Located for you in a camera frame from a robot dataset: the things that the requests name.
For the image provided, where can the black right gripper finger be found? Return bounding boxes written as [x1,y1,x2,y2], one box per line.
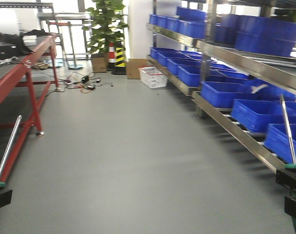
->
[276,168,296,233]

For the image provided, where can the green-handled screwdriver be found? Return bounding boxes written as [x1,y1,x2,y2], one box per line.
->
[0,115,22,190]
[280,95,296,169]

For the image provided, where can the black yellow traffic cone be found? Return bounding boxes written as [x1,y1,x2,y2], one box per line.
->
[111,41,126,75]

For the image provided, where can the white plastic crate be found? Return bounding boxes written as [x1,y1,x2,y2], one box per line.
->
[138,66,167,89]

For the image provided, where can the red white traffic cone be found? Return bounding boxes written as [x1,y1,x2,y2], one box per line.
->
[107,42,116,71]

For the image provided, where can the brown cardboard box on floor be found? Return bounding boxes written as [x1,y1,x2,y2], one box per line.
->
[126,58,148,79]

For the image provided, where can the green potted plant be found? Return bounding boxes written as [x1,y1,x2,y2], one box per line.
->
[82,0,129,56]

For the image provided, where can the red frame conveyor table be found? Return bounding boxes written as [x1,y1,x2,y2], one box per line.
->
[0,34,58,182]

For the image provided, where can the cables on floor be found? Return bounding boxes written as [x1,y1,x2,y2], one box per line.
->
[54,70,114,95]

